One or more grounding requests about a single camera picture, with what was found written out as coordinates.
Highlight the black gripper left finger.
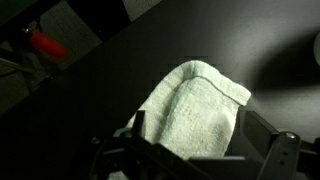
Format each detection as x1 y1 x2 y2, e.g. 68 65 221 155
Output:
132 109 147 138

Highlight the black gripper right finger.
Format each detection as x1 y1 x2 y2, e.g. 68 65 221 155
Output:
242 110 281 160

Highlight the white towel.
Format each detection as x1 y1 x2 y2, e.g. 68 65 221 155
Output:
108 59 252 180

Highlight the orange handled clamp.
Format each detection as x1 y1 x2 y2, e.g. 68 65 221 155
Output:
20 27 67 61

